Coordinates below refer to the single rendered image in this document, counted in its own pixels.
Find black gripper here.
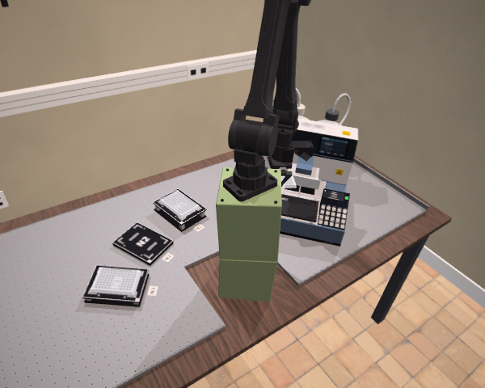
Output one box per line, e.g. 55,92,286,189
267,145,293,187

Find white microplate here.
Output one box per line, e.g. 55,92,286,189
90,267,141,296
281,176,297,188
159,190,200,219

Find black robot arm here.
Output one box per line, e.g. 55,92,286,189
223,0,314,202

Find dark grey bottle cap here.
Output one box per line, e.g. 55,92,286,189
318,109,339,125

